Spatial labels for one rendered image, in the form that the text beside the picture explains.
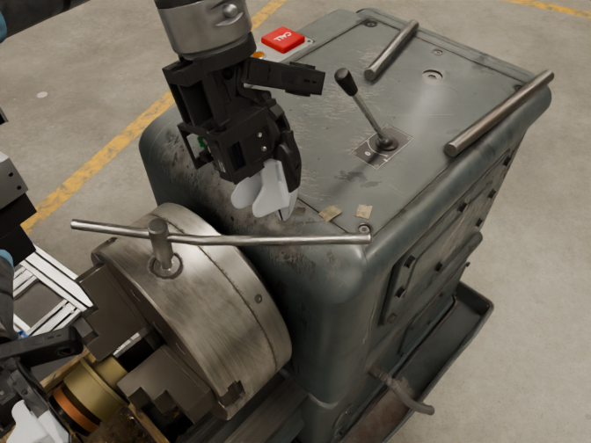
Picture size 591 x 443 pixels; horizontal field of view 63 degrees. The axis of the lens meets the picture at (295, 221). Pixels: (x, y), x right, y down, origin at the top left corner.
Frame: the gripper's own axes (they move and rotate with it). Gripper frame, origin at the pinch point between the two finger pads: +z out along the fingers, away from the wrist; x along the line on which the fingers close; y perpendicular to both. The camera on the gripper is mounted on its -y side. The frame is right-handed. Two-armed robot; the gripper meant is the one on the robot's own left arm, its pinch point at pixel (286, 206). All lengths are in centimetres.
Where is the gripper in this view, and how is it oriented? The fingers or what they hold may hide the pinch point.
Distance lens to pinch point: 56.1
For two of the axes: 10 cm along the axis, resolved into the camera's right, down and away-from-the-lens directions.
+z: 2.4, 7.8, 5.8
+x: 6.9, 2.9, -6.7
